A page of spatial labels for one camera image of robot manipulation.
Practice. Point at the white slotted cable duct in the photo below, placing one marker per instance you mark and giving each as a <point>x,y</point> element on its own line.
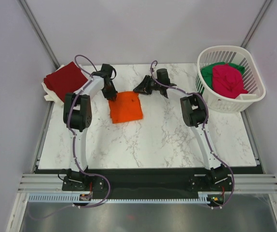
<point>84,198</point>

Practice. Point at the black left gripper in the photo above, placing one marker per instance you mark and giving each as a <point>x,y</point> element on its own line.
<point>112,94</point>

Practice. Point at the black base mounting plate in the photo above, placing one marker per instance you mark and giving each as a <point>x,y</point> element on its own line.
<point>162,182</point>

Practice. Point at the white plastic laundry basket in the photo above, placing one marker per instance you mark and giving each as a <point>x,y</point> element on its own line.
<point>251,78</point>

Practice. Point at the green t shirt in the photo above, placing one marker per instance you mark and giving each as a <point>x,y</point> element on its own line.
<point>207,73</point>

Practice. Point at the orange t shirt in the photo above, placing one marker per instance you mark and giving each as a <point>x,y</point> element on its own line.
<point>125,108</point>

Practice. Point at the folded white t shirt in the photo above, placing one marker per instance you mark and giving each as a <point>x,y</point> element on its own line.
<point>50,96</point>

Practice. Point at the magenta t shirt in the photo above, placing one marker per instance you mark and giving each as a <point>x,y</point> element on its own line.
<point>227,80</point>

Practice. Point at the metal corner post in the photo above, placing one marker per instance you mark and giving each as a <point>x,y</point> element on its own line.
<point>256,22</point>
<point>36,27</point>

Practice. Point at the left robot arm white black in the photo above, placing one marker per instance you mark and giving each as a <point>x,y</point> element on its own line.
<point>77,116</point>

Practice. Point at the metal corner post right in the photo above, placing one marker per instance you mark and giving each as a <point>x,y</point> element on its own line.
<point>256,22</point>

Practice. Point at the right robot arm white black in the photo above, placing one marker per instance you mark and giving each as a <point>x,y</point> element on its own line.
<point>195,116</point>

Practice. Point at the folded dark red t shirt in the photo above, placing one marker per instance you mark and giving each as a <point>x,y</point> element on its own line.
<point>65,82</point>

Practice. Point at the metal corner post left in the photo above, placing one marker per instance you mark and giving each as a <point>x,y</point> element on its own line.
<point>36,27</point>

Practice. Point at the aluminium rail frame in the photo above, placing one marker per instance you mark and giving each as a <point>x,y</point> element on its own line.
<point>244,184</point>

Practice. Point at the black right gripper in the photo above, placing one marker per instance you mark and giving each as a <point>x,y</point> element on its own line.
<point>144,84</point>

